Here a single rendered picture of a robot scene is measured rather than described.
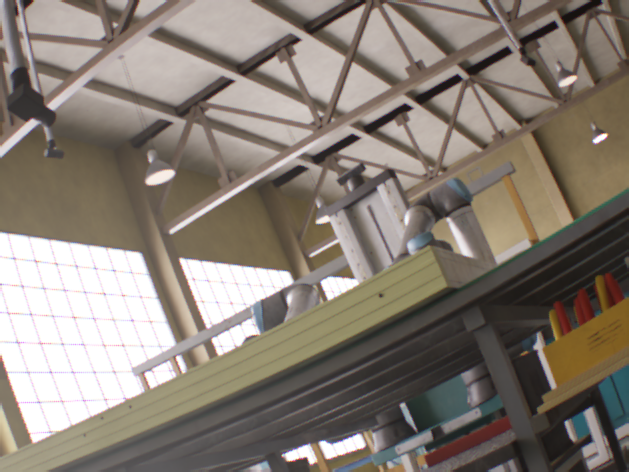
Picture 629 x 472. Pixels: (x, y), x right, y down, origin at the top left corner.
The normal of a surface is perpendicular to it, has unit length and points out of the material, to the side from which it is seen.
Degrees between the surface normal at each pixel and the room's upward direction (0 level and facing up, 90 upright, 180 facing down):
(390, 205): 90
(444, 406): 90
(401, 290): 90
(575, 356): 90
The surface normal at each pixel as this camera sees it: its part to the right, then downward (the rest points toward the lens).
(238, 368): -0.41, -0.11
